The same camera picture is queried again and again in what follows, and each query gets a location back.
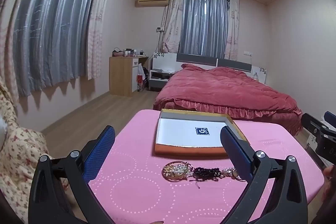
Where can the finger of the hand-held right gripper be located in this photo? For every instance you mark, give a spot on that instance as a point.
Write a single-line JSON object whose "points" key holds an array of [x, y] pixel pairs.
{"points": [[330, 119], [313, 125]]}

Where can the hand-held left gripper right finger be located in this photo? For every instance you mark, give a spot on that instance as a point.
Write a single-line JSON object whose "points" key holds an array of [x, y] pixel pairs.
{"points": [[236, 153]]}

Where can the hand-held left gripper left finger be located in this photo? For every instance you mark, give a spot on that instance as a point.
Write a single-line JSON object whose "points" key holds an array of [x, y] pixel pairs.
{"points": [[101, 150]]}

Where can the orange box with white inside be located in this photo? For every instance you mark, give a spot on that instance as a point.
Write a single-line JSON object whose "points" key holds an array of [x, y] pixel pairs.
{"points": [[183, 132]]}

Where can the person's right hand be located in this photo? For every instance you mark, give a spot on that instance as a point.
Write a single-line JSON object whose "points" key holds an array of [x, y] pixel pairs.
{"points": [[330, 182]]}

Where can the bed with red duvet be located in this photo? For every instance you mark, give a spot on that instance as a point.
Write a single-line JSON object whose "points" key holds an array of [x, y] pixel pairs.
{"points": [[223, 90]]}

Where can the clear water bottle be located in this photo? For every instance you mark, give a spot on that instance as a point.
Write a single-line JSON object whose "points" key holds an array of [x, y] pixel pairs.
{"points": [[255, 76]]}

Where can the red bag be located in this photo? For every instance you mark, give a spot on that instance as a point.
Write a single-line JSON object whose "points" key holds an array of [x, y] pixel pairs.
{"points": [[140, 82]]}

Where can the wooden desk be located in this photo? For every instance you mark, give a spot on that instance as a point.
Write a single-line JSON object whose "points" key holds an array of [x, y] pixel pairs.
{"points": [[122, 74]]}

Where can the floral yellow cloth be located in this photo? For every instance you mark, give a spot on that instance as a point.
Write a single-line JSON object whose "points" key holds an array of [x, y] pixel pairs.
{"points": [[18, 150]]}

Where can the black bag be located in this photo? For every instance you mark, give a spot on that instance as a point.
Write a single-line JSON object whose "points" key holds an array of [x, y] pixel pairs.
{"points": [[146, 77]]}

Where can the white plastic bag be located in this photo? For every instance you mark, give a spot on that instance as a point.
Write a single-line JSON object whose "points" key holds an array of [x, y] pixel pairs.
{"points": [[141, 70]]}

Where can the white nightstand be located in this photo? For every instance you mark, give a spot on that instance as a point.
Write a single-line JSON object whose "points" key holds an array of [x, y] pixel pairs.
{"points": [[160, 78]]}

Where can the handbag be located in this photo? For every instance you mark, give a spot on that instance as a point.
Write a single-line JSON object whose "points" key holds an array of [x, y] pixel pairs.
{"points": [[118, 53]]}

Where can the grey and white headboard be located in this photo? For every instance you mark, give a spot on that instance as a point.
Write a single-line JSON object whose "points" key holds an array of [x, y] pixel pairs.
{"points": [[199, 58]]}

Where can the row of small bottles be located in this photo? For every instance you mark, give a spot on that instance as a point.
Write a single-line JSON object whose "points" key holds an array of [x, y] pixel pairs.
{"points": [[132, 53]]}

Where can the floral curtain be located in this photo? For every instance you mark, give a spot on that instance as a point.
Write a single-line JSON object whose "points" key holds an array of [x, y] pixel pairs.
{"points": [[101, 16], [173, 16], [233, 24]]}

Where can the large grey curtain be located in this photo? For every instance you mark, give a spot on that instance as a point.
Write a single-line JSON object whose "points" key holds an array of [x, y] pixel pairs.
{"points": [[55, 24]]}

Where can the small grey curtain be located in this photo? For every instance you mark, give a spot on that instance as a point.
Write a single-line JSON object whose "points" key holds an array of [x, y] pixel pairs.
{"points": [[203, 19]]}

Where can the beige air conditioner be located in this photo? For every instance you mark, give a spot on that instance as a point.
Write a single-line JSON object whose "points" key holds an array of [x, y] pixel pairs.
{"points": [[151, 0]]}

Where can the white wall socket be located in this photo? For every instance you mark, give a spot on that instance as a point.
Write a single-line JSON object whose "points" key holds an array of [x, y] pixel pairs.
{"points": [[248, 53]]}

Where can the wall control panel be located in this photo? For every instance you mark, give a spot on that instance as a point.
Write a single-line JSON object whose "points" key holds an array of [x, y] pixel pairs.
{"points": [[160, 28]]}

